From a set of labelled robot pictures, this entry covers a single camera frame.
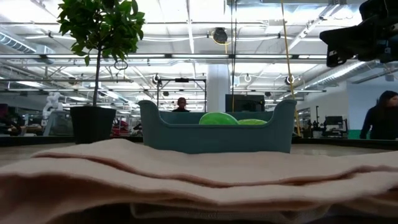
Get black cabinet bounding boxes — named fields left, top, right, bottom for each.
left=225, top=94, right=266, bottom=113

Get black background monitor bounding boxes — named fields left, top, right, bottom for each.
left=323, top=115, right=345, bottom=127

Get white round column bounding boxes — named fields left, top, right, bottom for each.
left=206, top=64, right=231, bottom=113

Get textured green toy cabbage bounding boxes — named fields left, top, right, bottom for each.
left=238, top=118, right=269, bottom=126

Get beige folded cloth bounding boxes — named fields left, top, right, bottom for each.
left=0, top=138, right=398, bottom=224

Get ceiling cable reel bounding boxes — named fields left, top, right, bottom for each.
left=212, top=27, right=229, bottom=45

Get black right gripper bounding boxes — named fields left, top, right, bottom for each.
left=319, top=0, right=398, bottom=68

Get potted green tree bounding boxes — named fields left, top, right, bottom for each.
left=57, top=0, right=146, bottom=145

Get black table edge frame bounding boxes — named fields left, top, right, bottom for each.
left=0, top=135, right=398, bottom=150

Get black hanging cable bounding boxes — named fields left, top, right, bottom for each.
left=231, top=0, right=238, bottom=113

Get smooth green toy produce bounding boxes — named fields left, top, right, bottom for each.
left=198, top=111, right=239, bottom=126

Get yellow hanging cable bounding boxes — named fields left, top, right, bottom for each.
left=280, top=0, right=302, bottom=137

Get black metal frame rig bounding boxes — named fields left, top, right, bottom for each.
left=156, top=77, right=208, bottom=113

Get teal plastic handled bin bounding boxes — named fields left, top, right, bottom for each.
left=138, top=99, right=298, bottom=154

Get person in dark top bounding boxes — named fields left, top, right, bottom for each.
left=359, top=90, right=398, bottom=141

